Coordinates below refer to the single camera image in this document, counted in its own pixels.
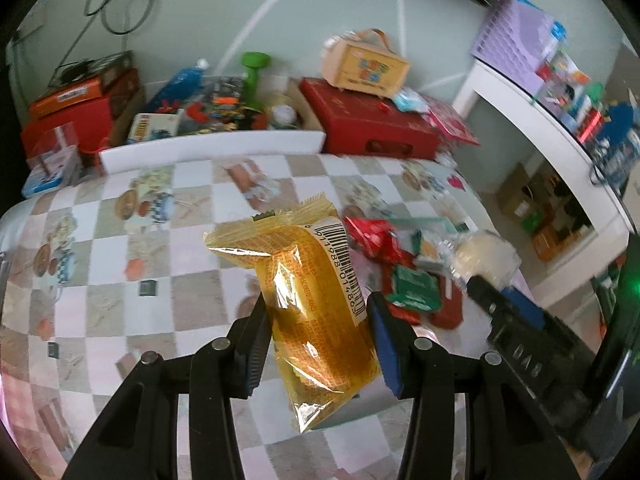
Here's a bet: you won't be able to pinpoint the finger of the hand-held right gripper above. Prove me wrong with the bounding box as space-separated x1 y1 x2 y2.
502 287 546 333
465 275 511 331

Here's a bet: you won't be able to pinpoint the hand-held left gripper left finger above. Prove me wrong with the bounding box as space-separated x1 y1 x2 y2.
62 295 273 480

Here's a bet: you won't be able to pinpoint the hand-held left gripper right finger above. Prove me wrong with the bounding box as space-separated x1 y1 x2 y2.
366 291 583 480

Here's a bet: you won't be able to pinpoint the long red snack packet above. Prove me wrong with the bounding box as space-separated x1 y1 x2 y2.
381 262 426 328

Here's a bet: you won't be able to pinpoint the red snack box white label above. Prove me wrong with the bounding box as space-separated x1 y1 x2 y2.
432 275 468 331

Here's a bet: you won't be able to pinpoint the round bun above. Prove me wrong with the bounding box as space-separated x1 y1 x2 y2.
447 230 521 286

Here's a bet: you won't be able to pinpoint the green snack packet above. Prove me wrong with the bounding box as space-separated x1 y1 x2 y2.
387 265 443 313

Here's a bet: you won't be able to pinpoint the orange snack packet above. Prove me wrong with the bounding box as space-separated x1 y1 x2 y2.
204 194 382 433

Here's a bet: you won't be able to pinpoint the small red snack packet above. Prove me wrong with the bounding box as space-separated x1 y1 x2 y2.
342 216 398 261
377 245 416 273

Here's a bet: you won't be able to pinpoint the cardboard boxes under desk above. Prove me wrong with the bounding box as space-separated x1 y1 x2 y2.
497 162 598 263

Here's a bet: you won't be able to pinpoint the red patterned gift bag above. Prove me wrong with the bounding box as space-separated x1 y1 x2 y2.
425 97 481 148

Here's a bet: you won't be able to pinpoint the checkered printed tablecloth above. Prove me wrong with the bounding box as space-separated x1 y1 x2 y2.
0 152 526 480

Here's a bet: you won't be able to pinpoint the white desk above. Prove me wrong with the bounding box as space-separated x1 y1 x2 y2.
452 57 631 266

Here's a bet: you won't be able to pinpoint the blue face mask pack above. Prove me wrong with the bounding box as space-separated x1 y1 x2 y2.
392 87 431 113

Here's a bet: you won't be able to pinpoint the white foam board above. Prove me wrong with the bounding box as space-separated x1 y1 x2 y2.
99 130 327 177

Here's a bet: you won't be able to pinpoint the large red gift box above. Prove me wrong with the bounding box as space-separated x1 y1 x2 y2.
299 77 442 157

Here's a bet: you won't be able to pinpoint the pile of colourful desk items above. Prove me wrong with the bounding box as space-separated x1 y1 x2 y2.
532 22 640 186

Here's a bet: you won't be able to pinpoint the small white round jar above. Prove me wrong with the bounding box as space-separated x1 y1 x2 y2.
270 105 298 128

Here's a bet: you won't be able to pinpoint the brown cardboard box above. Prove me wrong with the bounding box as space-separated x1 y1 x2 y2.
107 77 328 148

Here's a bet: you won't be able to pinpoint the white printed small box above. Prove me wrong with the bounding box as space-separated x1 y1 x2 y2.
125 112 181 145

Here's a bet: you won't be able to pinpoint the pile of small toys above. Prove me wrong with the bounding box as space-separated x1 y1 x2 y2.
177 75 271 136

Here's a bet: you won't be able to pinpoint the purple plastic basket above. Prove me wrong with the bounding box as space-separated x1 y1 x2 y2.
470 0 556 86

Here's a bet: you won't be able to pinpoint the green dumbbell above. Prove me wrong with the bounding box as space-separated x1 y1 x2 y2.
241 52 273 111

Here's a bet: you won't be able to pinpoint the clear plastic box blue base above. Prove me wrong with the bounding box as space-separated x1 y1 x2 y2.
21 121 83 197

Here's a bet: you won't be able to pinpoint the blue bottle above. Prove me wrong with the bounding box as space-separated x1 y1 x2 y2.
150 58 210 111

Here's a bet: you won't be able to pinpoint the orange flat box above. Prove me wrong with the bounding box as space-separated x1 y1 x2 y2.
27 76 103 118

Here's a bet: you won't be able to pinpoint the tan carry box with handle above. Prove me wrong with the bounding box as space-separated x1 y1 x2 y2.
320 29 411 102

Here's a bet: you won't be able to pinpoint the black cable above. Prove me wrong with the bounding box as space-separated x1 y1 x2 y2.
50 0 156 76

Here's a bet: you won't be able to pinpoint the white wall socket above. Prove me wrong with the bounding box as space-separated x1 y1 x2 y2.
12 10 48 43

